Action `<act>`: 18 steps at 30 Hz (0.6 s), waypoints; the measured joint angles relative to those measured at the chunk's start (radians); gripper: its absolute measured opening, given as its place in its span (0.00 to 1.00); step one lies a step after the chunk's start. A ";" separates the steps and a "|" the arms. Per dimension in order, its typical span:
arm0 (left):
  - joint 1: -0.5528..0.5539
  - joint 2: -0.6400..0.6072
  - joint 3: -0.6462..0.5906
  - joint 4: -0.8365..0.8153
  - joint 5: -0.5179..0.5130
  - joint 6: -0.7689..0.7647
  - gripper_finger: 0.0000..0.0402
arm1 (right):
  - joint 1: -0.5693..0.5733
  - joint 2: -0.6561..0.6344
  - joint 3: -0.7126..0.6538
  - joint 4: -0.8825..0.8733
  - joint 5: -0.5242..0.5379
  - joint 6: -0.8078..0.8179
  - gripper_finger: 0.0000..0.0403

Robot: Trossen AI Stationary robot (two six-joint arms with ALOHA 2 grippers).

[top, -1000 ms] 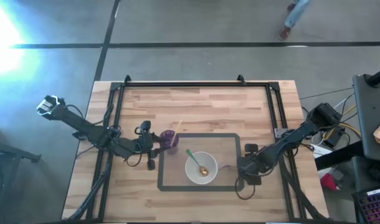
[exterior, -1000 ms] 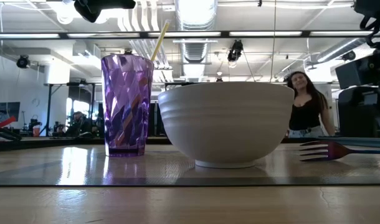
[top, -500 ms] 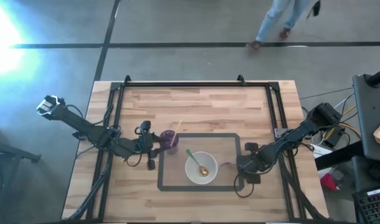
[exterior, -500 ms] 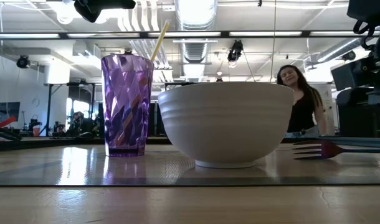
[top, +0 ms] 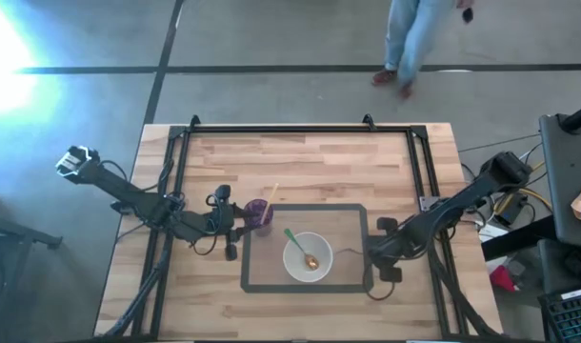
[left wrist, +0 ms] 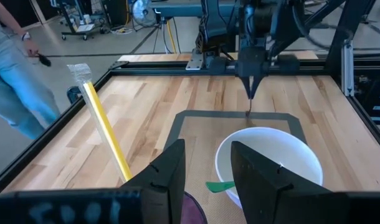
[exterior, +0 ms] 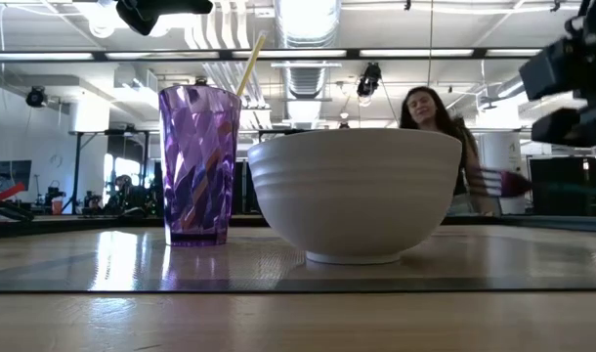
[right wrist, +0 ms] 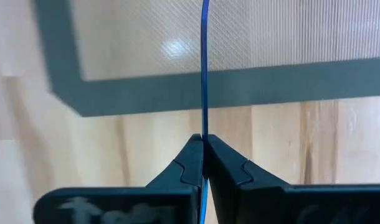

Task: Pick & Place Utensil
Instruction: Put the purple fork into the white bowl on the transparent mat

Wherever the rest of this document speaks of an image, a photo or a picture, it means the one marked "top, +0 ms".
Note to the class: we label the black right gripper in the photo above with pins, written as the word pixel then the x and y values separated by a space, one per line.
pixel 393 250

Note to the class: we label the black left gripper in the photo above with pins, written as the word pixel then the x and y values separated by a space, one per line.
pixel 224 219

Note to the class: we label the purple faceted plastic cup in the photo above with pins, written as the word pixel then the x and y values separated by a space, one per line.
pixel 254 228

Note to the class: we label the yellow straw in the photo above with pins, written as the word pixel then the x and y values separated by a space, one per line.
pixel 271 197

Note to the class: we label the white ribbed bowl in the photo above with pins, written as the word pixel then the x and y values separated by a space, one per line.
pixel 319 248

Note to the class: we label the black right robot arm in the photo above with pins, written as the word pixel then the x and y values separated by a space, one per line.
pixel 462 200

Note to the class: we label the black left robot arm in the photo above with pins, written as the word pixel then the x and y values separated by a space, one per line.
pixel 128 195

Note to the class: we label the clear mat with black border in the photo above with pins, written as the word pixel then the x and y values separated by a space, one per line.
pixel 266 267

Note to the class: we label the white power strip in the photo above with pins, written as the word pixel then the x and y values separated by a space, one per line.
pixel 493 232

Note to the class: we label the red object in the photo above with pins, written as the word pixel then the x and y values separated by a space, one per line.
pixel 502 280

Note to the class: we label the black desk base bar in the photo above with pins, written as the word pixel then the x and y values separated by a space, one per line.
pixel 514 238

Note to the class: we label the black power brick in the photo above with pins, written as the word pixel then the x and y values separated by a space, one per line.
pixel 512 213

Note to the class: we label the dark grey box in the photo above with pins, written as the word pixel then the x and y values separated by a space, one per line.
pixel 564 267

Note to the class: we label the dark grey desk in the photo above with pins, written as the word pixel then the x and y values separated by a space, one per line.
pixel 569 190

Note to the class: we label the backlit black keyboard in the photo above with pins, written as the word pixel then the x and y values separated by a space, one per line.
pixel 571 316

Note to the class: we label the person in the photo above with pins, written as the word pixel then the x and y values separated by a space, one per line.
pixel 414 33

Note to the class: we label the black tripod stand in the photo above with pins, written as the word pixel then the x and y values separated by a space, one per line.
pixel 19 233

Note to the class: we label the black pole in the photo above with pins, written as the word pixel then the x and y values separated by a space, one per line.
pixel 578 119

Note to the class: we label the black object in person's hand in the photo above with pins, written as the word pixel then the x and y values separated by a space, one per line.
pixel 467 15

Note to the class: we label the black aluminium rig frame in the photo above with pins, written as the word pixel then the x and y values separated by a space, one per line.
pixel 295 128

